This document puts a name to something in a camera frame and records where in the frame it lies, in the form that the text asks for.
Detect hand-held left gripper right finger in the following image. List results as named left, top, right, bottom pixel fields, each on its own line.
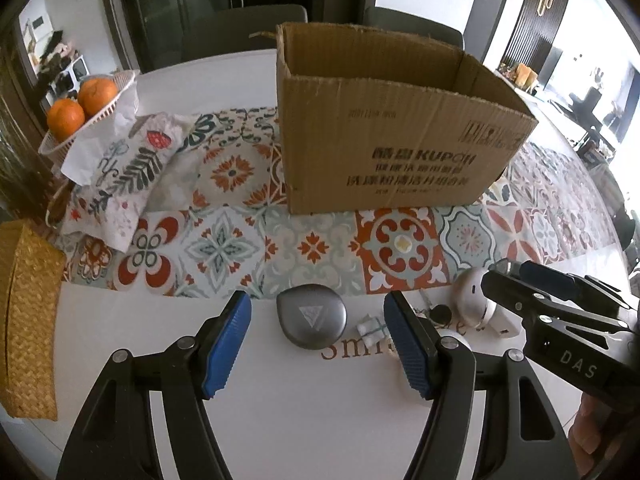
left=382, top=290, right=581, bottom=480

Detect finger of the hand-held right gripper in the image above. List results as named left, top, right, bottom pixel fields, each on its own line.
left=492, top=258, right=638, bottom=311
left=480, top=270, right=631, bottom=333

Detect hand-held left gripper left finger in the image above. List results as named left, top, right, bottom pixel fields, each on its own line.
left=55, top=291, right=253, bottom=480

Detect white rounded device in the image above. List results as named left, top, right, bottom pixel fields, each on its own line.
left=451, top=266, right=523, bottom=338

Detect small white green packet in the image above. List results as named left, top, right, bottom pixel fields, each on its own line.
left=356, top=316, right=388, bottom=347

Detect keys with black fob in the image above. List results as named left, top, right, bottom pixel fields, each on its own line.
left=419, top=290, right=453, bottom=328

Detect grey earbud case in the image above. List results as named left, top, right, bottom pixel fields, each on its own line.
left=276, top=284, right=347, bottom=347

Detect brown cardboard box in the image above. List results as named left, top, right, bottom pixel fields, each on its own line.
left=276, top=21, right=539, bottom=215

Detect person's right hand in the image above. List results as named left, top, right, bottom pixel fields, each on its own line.
left=575, top=390, right=601, bottom=453

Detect patterned tile-print table runner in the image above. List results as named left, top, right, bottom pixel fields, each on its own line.
left=50, top=105, right=621, bottom=301

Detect white low console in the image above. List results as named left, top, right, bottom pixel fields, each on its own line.
left=495, top=67, right=621, bottom=161

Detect yellow woven basket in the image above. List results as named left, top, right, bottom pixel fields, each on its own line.
left=0, top=220, right=67, bottom=420

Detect floral leaf-print cloth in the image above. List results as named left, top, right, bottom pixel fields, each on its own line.
left=60, top=112, right=201, bottom=253

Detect white crumpled paper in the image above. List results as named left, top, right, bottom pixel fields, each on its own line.
left=62, top=77, right=143, bottom=186

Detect white plastic fruit basket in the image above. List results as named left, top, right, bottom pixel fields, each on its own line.
left=39, top=70, right=138, bottom=156

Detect dark interior door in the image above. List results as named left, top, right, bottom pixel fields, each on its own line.
left=467, top=0, right=516, bottom=63

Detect orange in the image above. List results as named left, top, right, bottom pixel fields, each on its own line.
left=77, top=76, right=119, bottom=117
left=46, top=98, right=86, bottom=139

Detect grey dining chair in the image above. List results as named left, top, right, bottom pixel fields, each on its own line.
left=180, top=4, right=308, bottom=63
left=363, top=6, right=466, bottom=51

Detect dried flower branches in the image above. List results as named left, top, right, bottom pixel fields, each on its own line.
left=0, top=55, right=56, bottom=221

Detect cluttered white shelf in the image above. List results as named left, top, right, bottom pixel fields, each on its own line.
left=30, top=30, right=91, bottom=106

